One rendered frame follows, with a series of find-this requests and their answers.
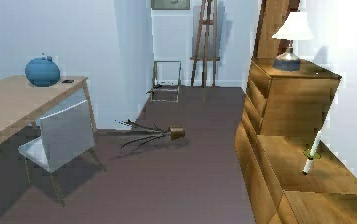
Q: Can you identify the fallen bare-twig houseplant in pot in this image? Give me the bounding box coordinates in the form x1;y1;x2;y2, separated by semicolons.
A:
114;118;187;158

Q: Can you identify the wooden easel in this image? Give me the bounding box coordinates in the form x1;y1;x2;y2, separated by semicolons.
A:
189;0;221;89

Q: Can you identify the white chair with wooden legs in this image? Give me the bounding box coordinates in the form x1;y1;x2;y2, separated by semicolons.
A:
17;99;108;208

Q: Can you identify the wooden chest of drawers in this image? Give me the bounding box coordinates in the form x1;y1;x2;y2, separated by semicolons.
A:
242;57;343;138

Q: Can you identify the tall wooden cabinet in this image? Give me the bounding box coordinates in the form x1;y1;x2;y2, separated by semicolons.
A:
252;0;301;62

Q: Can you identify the low wooden dresser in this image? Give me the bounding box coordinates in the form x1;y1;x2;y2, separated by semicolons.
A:
234;120;357;224

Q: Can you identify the table lamp with white shade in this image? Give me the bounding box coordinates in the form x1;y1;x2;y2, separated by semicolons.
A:
271;11;315;72

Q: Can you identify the blue round vase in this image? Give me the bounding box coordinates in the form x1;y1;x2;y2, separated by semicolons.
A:
24;52;61;88

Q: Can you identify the light wooden desk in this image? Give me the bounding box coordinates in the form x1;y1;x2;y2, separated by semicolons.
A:
0;74;98;155

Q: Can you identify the empty frame lying on floor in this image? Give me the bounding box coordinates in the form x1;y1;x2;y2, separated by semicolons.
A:
147;85;181;103

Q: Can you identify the empty frame leaning on wall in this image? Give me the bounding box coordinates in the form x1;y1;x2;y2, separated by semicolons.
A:
152;60;183;88

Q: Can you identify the framed picture on wall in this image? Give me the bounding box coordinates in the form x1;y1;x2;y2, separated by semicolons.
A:
150;0;191;11

